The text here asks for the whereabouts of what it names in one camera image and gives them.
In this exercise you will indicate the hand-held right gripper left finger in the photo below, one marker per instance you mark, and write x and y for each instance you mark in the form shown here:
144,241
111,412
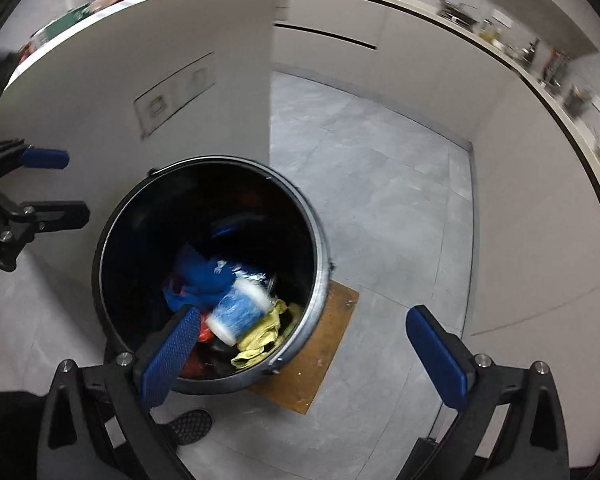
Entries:
172,355

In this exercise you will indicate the kitchen counter with cabinets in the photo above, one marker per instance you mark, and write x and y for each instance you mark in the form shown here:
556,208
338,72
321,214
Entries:
530,210

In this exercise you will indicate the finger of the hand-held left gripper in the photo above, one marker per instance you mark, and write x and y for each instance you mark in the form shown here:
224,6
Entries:
55,215
45,158

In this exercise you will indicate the blue cloth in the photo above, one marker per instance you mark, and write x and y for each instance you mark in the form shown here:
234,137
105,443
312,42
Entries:
187,280

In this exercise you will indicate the yellow cloth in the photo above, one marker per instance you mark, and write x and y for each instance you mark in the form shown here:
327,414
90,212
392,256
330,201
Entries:
260,340

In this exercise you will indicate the steel pot with lid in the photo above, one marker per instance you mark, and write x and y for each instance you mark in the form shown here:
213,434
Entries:
455,10

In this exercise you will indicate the black round bin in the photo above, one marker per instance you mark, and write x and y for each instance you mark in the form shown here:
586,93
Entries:
145,240

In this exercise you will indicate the wooden stool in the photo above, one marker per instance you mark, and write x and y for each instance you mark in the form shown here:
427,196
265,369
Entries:
320,340

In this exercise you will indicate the white kitchen island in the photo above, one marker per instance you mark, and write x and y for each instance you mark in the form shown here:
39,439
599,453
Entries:
105,60

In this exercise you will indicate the person's black shoe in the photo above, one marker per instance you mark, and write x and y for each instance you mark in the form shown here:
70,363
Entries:
190,427

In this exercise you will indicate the blue white paper cup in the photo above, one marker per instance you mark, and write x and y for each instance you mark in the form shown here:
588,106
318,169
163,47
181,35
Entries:
237,310

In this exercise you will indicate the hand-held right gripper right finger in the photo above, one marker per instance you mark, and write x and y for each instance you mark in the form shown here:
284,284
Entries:
440,360

